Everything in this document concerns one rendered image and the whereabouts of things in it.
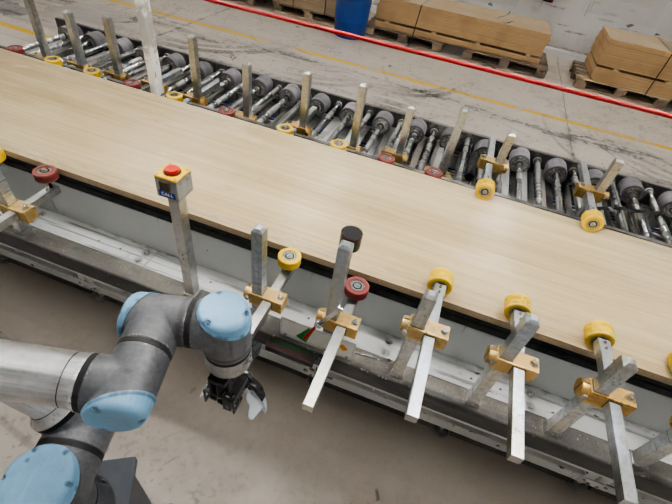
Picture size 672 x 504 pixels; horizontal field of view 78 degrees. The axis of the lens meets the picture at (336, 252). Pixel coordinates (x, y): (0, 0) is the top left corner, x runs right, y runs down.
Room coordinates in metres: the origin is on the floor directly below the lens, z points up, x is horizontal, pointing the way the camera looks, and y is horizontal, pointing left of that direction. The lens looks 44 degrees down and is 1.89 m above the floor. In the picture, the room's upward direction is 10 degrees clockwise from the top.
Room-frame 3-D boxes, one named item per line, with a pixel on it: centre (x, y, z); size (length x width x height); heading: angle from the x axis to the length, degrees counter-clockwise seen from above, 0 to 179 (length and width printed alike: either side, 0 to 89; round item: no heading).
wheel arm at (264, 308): (0.79, 0.19, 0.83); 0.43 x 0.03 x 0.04; 168
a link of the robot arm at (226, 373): (0.43, 0.17, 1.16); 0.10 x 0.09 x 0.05; 77
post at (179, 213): (0.90, 0.48, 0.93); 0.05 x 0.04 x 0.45; 78
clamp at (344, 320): (0.79, -0.05, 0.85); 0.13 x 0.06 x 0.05; 78
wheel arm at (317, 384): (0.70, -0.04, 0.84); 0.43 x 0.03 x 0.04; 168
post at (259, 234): (0.85, 0.22, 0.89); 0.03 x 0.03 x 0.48; 78
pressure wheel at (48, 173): (1.19, 1.13, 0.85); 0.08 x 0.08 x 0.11
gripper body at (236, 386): (0.42, 0.17, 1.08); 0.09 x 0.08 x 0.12; 167
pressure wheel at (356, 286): (0.90, -0.09, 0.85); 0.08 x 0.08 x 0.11
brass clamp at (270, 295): (0.84, 0.20, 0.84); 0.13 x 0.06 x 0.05; 78
